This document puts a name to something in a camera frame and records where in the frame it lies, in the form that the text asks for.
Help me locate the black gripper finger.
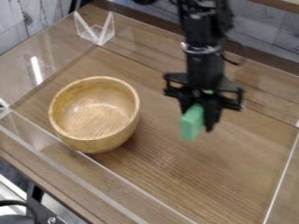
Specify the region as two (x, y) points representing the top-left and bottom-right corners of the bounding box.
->
(178, 99), (196, 113)
(202, 98), (222, 132)

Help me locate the green stick block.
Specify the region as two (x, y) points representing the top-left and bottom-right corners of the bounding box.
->
(178, 89), (216, 144)

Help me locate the clear acrylic corner bracket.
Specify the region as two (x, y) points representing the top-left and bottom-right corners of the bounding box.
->
(73, 11), (114, 46)

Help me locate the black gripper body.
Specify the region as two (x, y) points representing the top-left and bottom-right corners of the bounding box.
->
(162, 42), (244, 111)

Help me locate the wooden bowl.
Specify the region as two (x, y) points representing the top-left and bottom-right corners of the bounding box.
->
(47, 76), (140, 154)

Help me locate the clear acrylic enclosure wall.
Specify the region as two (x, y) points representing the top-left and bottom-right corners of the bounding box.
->
(0, 16), (299, 224)

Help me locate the black cable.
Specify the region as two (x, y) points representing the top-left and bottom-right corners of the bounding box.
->
(0, 199), (33, 217)

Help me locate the black table leg bracket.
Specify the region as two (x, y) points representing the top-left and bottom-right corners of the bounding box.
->
(26, 183), (66, 224)

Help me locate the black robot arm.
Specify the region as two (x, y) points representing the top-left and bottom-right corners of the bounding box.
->
(162, 0), (245, 132)

